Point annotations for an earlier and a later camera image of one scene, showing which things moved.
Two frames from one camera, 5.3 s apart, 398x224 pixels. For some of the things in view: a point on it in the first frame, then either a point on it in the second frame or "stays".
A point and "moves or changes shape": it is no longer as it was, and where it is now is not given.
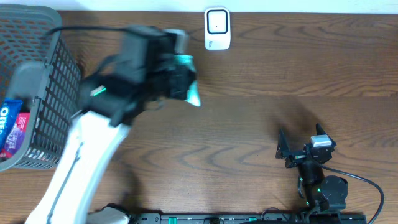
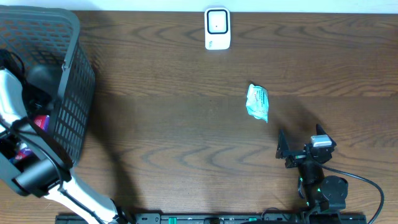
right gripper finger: x=319 y=130 stays
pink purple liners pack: x=17 y=137 moves or changes shape
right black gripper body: x=296 y=158 stays
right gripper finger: x=283 y=150 stays
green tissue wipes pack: x=186 y=61 -> x=257 y=102
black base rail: x=247 y=218 stays
